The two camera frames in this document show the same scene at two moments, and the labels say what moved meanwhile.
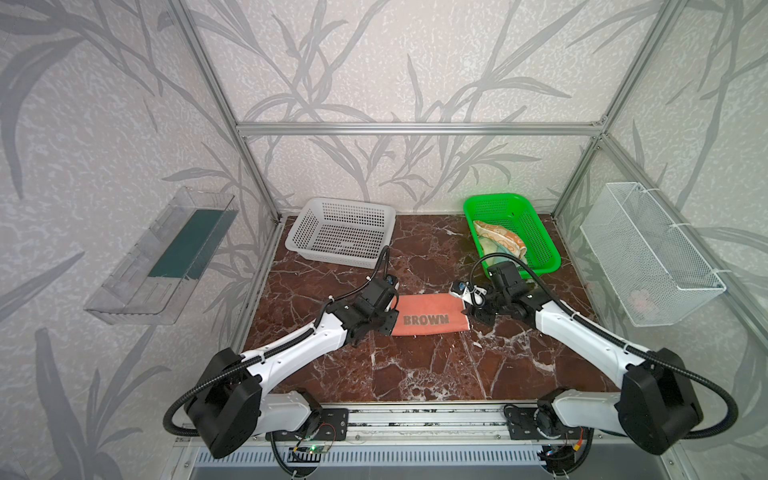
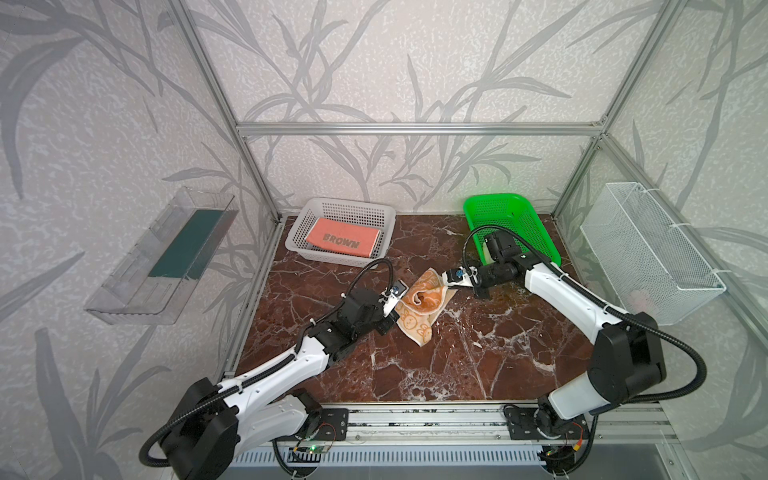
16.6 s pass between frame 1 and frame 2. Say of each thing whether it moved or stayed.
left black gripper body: stayed
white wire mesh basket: stayed
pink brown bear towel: moved
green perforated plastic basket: stayed
